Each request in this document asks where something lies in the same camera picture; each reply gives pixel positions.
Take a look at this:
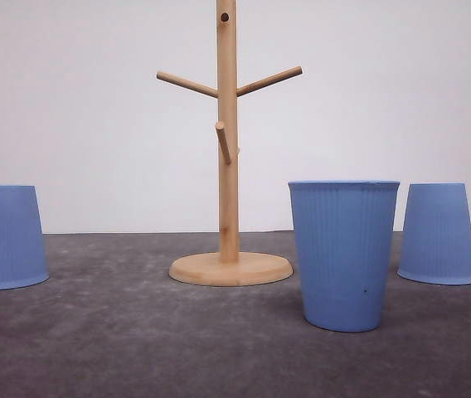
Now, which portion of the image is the wooden cup tree stand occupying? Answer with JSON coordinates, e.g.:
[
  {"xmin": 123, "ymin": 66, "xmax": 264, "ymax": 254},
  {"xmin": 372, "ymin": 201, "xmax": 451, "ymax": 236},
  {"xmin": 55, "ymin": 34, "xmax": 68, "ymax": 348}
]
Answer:
[{"xmin": 156, "ymin": 0, "xmax": 303, "ymax": 287}]

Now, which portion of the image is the blue ribbed cup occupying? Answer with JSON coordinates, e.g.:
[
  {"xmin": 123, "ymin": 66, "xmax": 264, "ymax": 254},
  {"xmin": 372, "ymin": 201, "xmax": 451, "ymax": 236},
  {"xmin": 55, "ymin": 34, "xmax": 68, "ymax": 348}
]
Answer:
[
  {"xmin": 0, "ymin": 185, "xmax": 50, "ymax": 291},
  {"xmin": 289, "ymin": 180, "xmax": 400, "ymax": 332},
  {"xmin": 397, "ymin": 182, "xmax": 471, "ymax": 285}
]

